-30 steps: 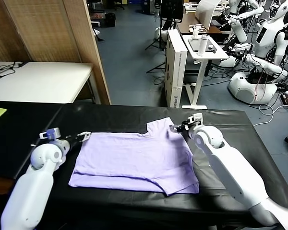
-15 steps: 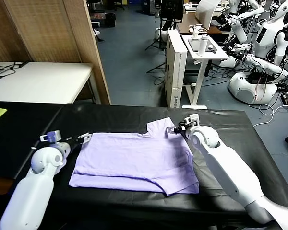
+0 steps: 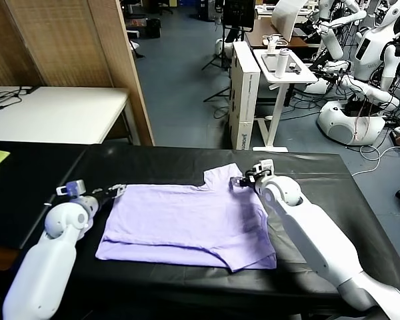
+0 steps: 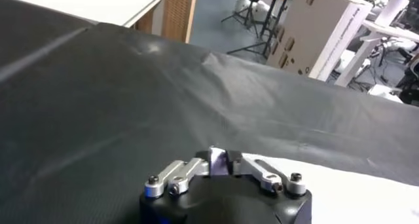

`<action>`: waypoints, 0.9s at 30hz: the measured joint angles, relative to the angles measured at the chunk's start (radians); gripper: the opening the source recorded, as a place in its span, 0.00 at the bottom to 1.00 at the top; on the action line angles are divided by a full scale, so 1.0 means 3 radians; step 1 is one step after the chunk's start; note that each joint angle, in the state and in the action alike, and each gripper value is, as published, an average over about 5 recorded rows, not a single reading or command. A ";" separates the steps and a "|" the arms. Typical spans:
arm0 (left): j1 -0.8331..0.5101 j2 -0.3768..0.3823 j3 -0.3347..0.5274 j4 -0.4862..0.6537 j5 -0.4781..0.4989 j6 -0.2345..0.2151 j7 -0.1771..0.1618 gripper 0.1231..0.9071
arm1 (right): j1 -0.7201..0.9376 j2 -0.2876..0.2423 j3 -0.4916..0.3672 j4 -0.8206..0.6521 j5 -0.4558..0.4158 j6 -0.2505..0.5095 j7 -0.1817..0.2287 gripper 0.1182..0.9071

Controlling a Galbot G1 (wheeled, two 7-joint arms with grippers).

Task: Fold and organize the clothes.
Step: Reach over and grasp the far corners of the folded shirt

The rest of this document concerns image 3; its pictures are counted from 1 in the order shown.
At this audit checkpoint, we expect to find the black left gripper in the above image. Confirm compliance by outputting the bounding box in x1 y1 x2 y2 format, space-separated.
91 183 127 206

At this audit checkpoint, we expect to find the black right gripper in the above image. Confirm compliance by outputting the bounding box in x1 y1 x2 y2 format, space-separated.
230 171 261 191

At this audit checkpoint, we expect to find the lilac purple printed t-shirt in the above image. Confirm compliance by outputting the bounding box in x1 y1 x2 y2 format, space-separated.
95 163 277 273

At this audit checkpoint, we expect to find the large black table cover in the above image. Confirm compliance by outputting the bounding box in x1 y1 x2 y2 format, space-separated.
18 145 400 306

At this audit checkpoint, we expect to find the tall white cardboard box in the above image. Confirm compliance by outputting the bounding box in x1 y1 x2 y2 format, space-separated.
229 41 261 151

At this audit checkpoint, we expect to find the small black table cover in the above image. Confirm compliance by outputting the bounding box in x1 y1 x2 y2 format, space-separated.
0 139 89 251

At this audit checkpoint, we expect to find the white side table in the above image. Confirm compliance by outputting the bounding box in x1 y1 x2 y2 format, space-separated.
0 86 134 146

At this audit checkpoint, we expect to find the white standing desk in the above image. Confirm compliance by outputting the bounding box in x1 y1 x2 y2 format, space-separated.
252 49 319 153

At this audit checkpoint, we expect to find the grey tablet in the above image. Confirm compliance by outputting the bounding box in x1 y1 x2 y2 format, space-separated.
261 53 303 73

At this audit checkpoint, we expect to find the white bottle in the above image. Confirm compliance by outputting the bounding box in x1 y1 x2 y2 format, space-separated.
275 48 289 79

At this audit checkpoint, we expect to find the white small stand gadget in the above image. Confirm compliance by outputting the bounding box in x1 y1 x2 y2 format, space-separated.
262 35 286 54

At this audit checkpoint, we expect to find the brown wooden desk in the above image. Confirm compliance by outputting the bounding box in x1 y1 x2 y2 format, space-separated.
245 18 321 51

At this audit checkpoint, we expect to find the light wooden table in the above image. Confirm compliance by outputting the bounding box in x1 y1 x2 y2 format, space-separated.
0 0 155 147

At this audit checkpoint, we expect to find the black trash bin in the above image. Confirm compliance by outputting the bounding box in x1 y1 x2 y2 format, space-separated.
145 18 161 39

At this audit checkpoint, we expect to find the black monitor panel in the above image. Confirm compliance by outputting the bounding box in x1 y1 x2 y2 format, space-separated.
222 0 256 33

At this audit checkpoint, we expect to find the white curved chair back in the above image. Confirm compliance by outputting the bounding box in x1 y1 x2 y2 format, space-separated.
272 0 306 43

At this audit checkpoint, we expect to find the white humanoid robot with base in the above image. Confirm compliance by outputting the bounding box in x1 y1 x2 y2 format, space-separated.
308 0 400 147

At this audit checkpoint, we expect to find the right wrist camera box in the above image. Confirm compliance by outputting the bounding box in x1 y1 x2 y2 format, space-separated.
252 159 275 177

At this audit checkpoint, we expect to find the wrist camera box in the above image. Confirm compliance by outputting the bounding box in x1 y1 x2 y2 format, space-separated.
55 179 87 198
252 159 275 177

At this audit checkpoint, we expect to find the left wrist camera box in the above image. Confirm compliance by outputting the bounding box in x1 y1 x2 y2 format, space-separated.
55 179 87 198

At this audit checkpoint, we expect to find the black cable with adapter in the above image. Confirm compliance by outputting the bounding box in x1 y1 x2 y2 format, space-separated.
0 85 41 114

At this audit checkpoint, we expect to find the white floor cable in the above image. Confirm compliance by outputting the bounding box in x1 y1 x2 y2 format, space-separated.
351 145 400 177

